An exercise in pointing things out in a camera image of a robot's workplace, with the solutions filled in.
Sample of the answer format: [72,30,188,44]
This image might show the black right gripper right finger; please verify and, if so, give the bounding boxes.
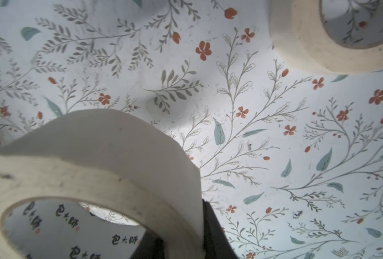
[202,200,238,259]

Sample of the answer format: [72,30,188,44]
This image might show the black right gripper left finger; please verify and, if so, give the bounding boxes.
[131,231,165,259]

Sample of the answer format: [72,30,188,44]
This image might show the masking tape roll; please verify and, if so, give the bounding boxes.
[270,0,383,74]
[0,109,205,259]

